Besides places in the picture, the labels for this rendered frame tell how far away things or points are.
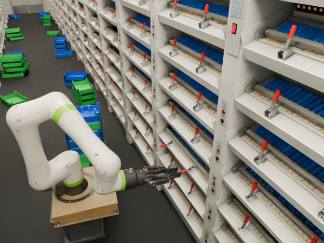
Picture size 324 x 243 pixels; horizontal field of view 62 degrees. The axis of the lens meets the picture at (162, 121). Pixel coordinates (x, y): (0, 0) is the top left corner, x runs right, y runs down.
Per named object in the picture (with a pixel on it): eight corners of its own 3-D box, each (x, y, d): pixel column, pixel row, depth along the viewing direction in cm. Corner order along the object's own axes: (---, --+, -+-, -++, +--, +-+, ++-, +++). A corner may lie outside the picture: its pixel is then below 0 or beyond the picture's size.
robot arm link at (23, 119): (27, 185, 150) (-4, 105, 118) (55, 170, 159) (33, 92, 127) (37, 199, 143) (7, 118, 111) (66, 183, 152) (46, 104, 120)
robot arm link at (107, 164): (79, 124, 133) (58, 132, 126) (80, 107, 126) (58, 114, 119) (124, 176, 118) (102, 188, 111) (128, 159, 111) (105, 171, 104)
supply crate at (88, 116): (62, 124, 222) (60, 116, 218) (65, 113, 239) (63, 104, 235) (100, 121, 227) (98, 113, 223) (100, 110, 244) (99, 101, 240)
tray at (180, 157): (209, 199, 141) (204, 188, 135) (160, 139, 188) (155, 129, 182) (239, 178, 144) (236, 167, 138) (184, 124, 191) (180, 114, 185)
